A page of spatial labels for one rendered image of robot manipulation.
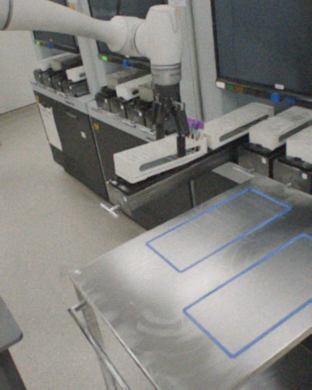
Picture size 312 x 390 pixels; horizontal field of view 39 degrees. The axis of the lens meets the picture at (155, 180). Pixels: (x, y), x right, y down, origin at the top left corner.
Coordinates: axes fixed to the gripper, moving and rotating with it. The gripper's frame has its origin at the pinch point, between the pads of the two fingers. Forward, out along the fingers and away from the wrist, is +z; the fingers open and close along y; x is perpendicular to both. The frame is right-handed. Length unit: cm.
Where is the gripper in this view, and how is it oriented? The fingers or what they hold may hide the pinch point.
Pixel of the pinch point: (170, 145)
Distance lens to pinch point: 139.3
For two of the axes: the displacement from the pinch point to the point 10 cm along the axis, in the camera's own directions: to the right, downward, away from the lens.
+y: 5.7, 3.2, -7.5
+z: 0.7, 9.0, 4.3
